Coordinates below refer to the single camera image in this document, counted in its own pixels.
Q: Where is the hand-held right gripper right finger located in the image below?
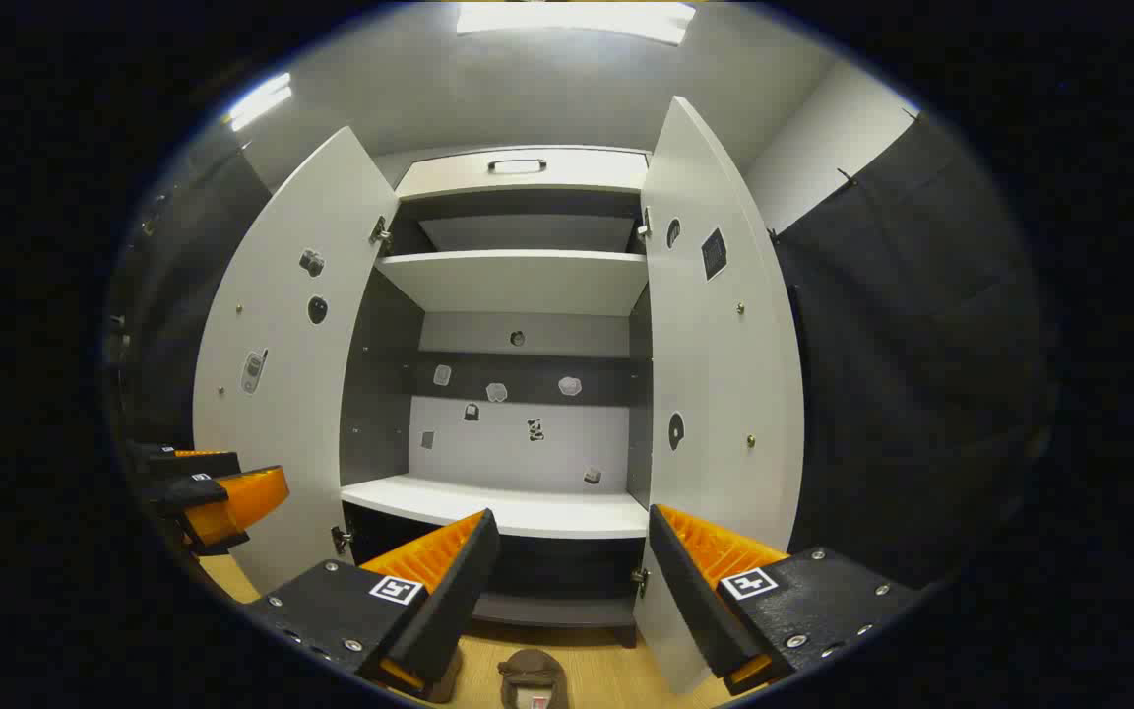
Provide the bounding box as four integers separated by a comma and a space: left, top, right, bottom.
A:
648, 504, 922, 696

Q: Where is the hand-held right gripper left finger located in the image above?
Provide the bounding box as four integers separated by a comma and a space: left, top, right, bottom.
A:
244, 508, 501, 702

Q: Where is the white cabinet door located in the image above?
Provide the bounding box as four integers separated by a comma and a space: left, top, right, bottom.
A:
191, 126, 401, 597
634, 96, 806, 695

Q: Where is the brown fuzzy shoe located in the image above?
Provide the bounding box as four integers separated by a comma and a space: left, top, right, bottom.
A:
424, 648, 465, 703
498, 648, 570, 709

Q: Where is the white shoe cabinet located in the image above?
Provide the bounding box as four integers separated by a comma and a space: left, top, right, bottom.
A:
339, 146, 652, 646

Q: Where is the narrow ceiling light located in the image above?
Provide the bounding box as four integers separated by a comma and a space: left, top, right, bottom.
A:
224, 72, 292, 132

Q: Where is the wide ceiling light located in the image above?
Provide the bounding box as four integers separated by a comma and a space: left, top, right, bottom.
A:
457, 0, 696, 45

